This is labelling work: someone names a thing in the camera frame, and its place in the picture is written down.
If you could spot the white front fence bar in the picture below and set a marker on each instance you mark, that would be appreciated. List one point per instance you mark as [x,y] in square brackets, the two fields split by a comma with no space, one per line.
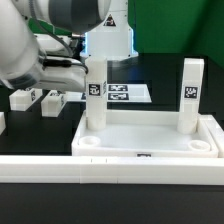
[111,170]

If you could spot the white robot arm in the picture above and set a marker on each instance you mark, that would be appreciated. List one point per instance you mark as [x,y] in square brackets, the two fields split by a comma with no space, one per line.
[29,60]

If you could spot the white marker base plate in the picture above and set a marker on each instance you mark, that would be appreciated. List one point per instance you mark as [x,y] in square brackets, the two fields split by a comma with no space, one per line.
[129,93]

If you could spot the white right fence bar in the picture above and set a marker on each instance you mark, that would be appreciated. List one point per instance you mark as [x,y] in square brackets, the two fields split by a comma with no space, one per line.
[217,133]

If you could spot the white block at left edge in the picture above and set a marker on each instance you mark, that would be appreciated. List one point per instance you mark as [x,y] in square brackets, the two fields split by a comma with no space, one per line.
[2,122]

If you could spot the white fence bar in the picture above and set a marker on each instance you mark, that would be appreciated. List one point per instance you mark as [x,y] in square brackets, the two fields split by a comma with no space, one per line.
[111,170]
[217,133]

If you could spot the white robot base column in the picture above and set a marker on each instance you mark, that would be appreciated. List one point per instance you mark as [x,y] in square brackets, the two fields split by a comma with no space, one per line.
[114,38]

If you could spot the white desk top tray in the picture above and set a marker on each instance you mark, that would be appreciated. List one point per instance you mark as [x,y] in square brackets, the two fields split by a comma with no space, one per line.
[130,133]

